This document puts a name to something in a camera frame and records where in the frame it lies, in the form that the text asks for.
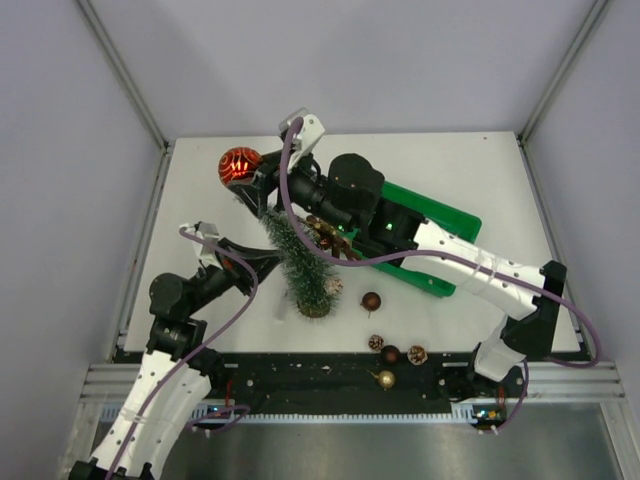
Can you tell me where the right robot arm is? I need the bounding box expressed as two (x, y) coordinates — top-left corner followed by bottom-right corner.
(218, 147), (566, 396)

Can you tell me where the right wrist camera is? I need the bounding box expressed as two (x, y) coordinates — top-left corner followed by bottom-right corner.
(278, 108), (326, 172)

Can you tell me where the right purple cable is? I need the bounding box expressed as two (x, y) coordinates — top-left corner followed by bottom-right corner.
(278, 117), (601, 436)

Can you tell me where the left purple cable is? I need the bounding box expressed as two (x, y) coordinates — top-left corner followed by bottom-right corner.
(107, 225), (260, 480)

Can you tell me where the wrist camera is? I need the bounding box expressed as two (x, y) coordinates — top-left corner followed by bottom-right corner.
(179, 222), (221, 268)
(278, 108), (326, 172)

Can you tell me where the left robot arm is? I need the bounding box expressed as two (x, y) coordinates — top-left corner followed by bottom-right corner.
(69, 233), (282, 479)

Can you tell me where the purple cable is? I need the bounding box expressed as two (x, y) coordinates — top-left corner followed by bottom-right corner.
(107, 225), (260, 480)
(278, 117), (601, 436)

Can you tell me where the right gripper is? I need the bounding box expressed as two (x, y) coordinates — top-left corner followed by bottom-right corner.
(230, 148), (356, 237)

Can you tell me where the dark brown bauble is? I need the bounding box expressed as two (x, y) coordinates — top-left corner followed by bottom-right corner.
(380, 345), (401, 365)

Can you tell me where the red glitter bauble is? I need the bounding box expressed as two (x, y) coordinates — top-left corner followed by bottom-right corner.
(218, 147), (263, 186)

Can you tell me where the green plastic tray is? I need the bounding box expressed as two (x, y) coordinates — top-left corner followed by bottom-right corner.
(348, 182), (482, 298)

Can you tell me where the pine cone pair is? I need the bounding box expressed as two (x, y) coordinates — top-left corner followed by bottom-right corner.
(407, 345), (428, 366)

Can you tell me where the small green christmas tree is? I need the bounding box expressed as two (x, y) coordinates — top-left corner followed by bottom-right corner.
(259, 205), (342, 319)

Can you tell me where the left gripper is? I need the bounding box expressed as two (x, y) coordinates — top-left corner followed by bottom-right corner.
(185, 236), (286, 316)

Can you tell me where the brown ribbon bow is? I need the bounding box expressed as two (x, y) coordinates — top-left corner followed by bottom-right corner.
(304, 215), (362, 261)

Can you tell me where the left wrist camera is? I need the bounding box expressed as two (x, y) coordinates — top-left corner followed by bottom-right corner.
(179, 222), (221, 268)

